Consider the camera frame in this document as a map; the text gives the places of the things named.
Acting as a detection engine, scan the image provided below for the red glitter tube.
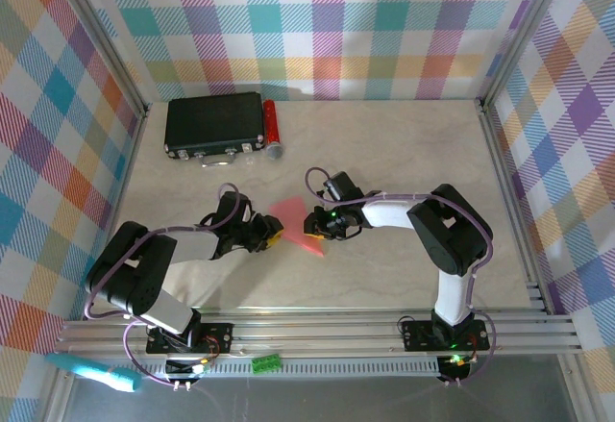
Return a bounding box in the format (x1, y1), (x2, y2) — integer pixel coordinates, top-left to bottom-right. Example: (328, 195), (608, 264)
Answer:
(262, 99), (285, 160)

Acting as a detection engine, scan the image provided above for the black carrying case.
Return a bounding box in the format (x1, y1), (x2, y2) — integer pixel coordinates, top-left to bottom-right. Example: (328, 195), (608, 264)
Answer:
(163, 91), (267, 169)

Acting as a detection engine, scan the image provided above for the green terminal block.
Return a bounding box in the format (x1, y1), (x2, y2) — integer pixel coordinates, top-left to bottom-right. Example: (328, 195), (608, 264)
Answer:
(251, 353), (283, 375)

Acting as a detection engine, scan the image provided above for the black controller box with LED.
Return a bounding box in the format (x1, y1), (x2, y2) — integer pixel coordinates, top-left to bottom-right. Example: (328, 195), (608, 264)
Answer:
(437, 353), (477, 387)
(164, 357), (213, 392)

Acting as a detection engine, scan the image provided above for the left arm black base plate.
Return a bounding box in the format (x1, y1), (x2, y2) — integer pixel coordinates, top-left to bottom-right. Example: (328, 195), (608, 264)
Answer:
(145, 320), (235, 358)

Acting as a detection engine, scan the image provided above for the aluminium cross rail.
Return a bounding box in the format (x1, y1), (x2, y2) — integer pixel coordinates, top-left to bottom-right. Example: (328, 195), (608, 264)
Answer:
(55, 310), (585, 359)

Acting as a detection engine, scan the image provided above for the aluminium side rail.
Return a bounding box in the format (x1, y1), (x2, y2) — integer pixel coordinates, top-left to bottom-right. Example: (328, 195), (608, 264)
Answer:
(84, 109), (148, 320)
(478, 99), (554, 317)

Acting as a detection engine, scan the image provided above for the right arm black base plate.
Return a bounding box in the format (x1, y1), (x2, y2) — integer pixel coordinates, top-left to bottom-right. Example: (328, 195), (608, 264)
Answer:
(400, 317), (492, 353)

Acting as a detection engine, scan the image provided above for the grey slotted cable duct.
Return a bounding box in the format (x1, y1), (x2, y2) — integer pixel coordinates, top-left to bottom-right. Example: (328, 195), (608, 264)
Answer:
(165, 358), (475, 379)

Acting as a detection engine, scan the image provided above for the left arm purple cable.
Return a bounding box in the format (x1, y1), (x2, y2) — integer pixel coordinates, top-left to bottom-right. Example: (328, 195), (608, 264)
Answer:
(84, 182), (241, 385)

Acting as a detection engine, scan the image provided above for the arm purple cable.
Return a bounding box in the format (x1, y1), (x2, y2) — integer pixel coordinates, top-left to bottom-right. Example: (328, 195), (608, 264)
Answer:
(84, 182), (241, 385)
(306, 166), (499, 387)

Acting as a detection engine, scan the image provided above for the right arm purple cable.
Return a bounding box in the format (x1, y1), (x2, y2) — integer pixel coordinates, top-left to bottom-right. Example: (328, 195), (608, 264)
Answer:
(306, 166), (499, 387)

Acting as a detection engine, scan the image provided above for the teal foam handle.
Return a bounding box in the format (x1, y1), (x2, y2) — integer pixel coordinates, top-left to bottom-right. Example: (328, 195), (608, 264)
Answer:
(44, 351), (144, 394)

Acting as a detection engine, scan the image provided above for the aluminium frame post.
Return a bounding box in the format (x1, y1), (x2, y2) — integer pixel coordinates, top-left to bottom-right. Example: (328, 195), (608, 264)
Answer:
(47, 0), (150, 118)
(478, 0), (576, 113)

